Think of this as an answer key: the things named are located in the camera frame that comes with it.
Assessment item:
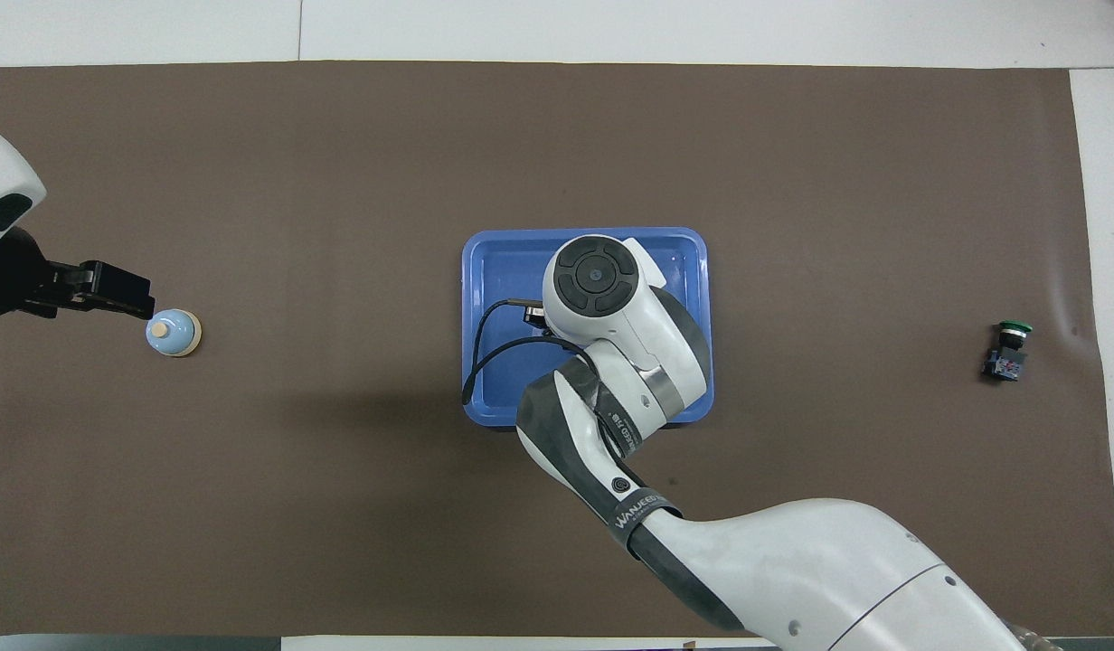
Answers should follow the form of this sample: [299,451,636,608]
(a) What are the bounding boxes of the blue plastic tray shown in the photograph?
[461,227,715,429]

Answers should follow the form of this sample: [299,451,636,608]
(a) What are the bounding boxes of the green push button switch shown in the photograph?
[981,320,1034,383]

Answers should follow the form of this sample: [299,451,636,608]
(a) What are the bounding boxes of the light blue call bell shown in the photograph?
[145,309,203,359]

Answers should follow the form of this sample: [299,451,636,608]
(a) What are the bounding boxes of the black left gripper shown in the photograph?
[0,228,156,321]

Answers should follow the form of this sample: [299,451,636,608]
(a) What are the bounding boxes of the brown table mat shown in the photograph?
[0,61,1114,638]

